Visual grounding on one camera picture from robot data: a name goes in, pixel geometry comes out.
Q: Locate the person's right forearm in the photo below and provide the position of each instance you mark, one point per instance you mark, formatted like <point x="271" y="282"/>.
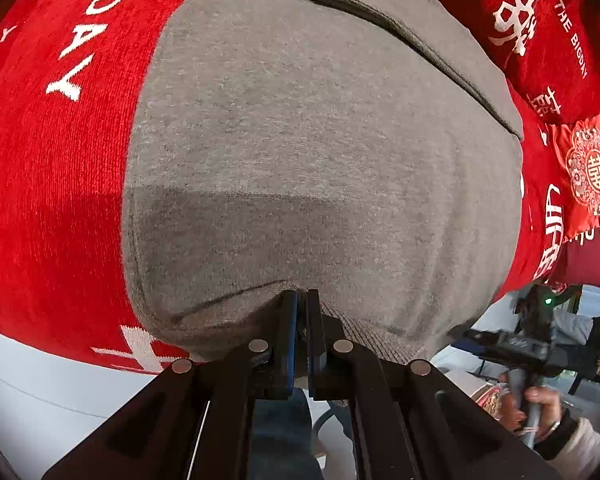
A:
<point x="575" y="447"/>

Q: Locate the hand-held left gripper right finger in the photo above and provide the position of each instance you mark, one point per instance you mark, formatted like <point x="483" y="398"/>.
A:
<point x="314" y="350"/>

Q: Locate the person's right hand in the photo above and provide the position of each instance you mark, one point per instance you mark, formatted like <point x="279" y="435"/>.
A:
<point x="545" y="400"/>

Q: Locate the red patterned cushion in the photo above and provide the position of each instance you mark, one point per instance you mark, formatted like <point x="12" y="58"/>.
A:
<point x="592" y="170"/>

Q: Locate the grey knit sweater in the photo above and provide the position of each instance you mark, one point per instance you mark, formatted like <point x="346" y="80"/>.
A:
<point x="305" y="160"/>

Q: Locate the person's blue jeans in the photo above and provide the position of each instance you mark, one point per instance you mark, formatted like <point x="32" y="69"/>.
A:
<point x="280" y="440"/>

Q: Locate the red printed blanket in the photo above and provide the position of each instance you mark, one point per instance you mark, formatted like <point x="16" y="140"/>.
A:
<point x="50" y="200"/>

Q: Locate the white bed base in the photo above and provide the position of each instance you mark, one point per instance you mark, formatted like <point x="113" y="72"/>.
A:
<point x="45" y="400"/>

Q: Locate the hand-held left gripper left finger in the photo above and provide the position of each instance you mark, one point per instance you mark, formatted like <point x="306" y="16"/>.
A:
<point x="290" y="350"/>

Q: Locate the dark red cloth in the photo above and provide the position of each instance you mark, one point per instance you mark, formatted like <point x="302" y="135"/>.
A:
<point x="592" y="265"/>

